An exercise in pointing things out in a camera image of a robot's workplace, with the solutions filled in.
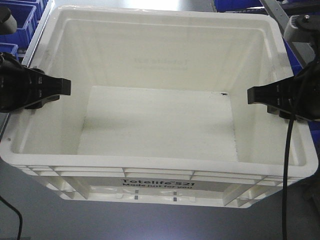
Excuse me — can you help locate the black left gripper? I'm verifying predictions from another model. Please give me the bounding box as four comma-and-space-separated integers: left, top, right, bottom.
0, 52, 72, 112

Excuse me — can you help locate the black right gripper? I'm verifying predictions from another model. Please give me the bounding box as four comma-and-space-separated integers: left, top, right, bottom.
247, 60, 320, 121

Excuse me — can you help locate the white plastic tote bin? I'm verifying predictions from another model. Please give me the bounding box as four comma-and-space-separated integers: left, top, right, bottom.
0, 4, 319, 209

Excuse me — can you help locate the black cable right side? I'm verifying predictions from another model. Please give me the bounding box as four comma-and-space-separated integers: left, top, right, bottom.
281, 37, 320, 240

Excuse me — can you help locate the black cable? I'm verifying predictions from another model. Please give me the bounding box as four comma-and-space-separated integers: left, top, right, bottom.
281, 37, 320, 240
0, 195, 24, 240

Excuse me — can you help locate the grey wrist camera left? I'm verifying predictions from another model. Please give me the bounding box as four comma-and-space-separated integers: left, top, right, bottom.
0, 6, 18, 35

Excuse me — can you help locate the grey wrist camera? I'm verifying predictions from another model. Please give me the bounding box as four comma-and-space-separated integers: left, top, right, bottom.
0, 6, 18, 35
283, 14, 320, 43

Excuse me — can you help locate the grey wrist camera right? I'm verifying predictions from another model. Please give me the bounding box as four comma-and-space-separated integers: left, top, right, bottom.
283, 14, 320, 43

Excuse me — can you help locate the black cable left side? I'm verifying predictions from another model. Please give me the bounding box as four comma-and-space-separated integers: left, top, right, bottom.
0, 195, 24, 240

